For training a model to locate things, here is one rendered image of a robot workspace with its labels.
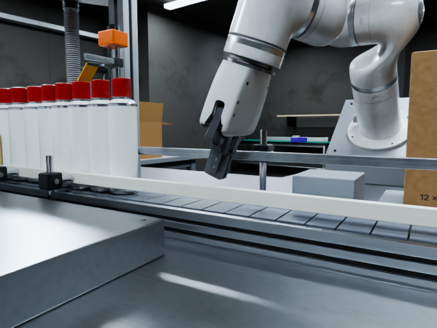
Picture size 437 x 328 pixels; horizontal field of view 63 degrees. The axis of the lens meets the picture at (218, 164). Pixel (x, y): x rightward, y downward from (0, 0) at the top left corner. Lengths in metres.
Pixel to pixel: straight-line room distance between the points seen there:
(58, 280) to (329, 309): 0.26
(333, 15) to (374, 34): 0.44
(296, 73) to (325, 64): 0.66
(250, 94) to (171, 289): 0.27
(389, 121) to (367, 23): 0.31
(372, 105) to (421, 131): 0.44
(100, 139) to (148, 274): 0.32
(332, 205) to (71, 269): 0.30
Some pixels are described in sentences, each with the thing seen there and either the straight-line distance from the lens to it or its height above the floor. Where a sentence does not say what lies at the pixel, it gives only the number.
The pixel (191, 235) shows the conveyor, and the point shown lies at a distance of 0.54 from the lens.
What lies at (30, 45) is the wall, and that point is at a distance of 5.85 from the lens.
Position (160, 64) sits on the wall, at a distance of 5.96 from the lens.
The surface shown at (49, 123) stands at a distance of 0.81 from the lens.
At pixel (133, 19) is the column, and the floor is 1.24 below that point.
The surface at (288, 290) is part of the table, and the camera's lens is 0.41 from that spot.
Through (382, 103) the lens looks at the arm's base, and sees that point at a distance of 1.10.
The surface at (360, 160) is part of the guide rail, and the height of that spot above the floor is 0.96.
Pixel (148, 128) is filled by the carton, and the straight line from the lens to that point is 2.47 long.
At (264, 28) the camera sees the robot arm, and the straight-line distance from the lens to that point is 0.49.
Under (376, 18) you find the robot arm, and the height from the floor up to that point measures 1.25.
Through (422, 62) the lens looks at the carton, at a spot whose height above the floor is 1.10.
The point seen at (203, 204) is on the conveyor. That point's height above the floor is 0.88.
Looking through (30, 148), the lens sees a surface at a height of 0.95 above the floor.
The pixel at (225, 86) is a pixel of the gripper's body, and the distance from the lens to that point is 0.49.
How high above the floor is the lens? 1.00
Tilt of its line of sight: 6 degrees down
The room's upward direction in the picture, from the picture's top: straight up
